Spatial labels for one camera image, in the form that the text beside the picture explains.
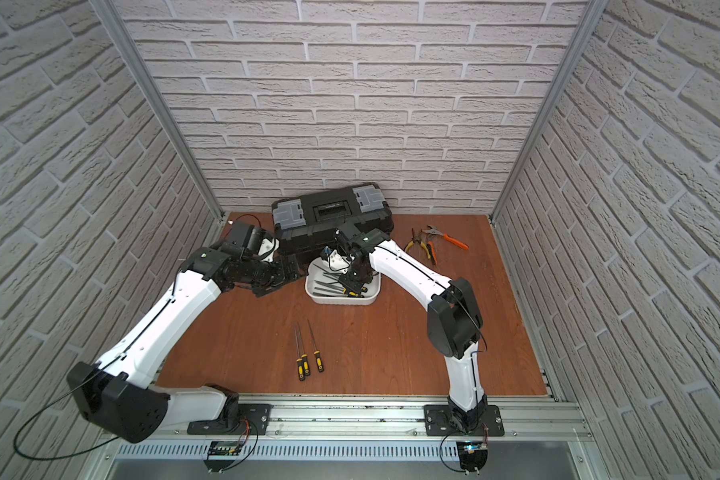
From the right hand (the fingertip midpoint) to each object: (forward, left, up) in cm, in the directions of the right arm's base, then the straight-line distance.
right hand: (357, 280), depth 87 cm
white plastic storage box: (+5, +12, -10) cm, 17 cm away
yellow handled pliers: (+24, -24, -11) cm, 35 cm away
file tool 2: (-17, +13, -11) cm, 24 cm away
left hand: (-4, +14, +11) cm, 19 cm away
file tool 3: (+9, +8, -11) cm, 16 cm away
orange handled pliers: (+27, -31, -11) cm, 42 cm away
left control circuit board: (-38, +36, -14) cm, 54 cm away
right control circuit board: (-44, -26, -12) cm, 52 cm away
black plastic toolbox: (+18, +16, +7) cm, 25 cm away
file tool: (-18, +16, -10) cm, 26 cm away
